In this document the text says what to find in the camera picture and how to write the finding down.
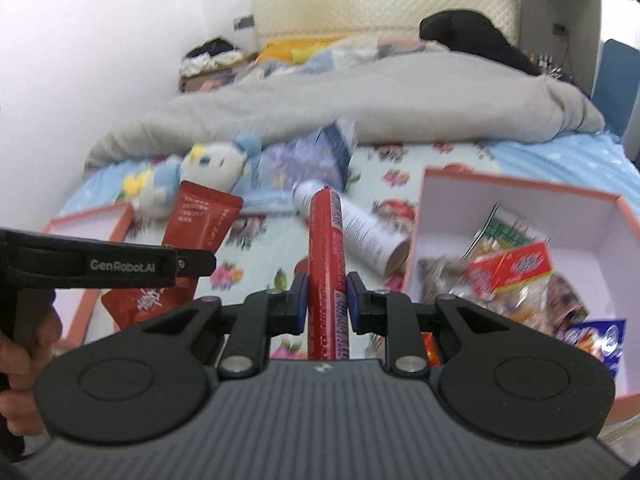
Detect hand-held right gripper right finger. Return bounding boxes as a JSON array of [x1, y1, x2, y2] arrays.
[[346, 271, 533, 380]]

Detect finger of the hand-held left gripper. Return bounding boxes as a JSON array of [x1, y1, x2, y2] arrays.
[[172, 249, 218, 278]]

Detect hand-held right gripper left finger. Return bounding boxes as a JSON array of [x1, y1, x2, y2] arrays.
[[125, 272, 311, 380]]

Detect dark red pouch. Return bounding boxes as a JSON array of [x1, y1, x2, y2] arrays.
[[101, 180, 245, 333]]

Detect red sausage stick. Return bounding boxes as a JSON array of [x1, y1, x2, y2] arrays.
[[306, 185, 351, 361]]

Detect grey snack packet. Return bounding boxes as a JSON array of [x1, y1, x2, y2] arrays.
[[417, 255, 473, 306]]

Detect pink cardboard box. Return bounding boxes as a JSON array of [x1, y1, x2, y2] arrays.
[[400, 167, 640, 401]]

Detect person's left hand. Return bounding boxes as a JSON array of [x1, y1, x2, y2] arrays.
[[0, 305, 63, 438]]

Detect pink box lid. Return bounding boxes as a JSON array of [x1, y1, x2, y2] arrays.
[[40, 202, 137, 346]]

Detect white spray bottle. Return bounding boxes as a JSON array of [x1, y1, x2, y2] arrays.
[[292, 180, 412, 277]]

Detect red-edged jerky packet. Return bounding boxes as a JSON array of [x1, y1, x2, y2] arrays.
[[420, 332, 443, 366]]

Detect white and blue plush toy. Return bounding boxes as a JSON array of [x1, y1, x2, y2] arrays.
[[122, 132, 263, 221]]

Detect blue purple plastic bag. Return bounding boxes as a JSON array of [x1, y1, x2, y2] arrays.
[[235, 117, 358, 216]]

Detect clear brown jerky packet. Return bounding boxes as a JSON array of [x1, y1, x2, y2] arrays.
[[450, 285, 551, 331]]

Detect red gold-edged snack packet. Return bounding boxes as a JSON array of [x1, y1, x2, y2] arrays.
[[467, 241, 556, 296]]

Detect green snack packet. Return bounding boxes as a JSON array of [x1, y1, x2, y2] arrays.
[[462, 203, 551, 261]]

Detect floral bed sheet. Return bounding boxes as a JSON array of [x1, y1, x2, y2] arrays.
[[55, 130, 640, 361]]

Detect pile of clothes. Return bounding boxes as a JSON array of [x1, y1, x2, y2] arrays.
[[182, 35, 258, 73]]

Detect dark brown snack packet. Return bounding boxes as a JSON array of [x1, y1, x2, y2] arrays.
[[545, 275, 591, 331]]

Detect grey duvet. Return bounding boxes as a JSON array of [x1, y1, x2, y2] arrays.
[[82, 42, 606, 181]]

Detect yellow pillow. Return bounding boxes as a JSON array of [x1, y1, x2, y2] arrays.
[[257, 37, 346, 66]]

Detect blue snack packet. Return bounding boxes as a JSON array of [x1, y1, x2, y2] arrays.
[[565, 317, 628, 378]]

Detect patterned patchwork quilt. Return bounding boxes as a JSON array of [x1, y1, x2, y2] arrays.
[[240, 35, 446, 81]]

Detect black clothing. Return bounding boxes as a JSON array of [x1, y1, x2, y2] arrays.
[[419, 9, 543, 77]]

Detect cream quilted headboard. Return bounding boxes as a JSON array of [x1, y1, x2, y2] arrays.
[[250, 0, 520, 48]]

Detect blue chair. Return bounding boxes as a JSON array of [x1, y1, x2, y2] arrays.
[[592, 39, 640, 161]]

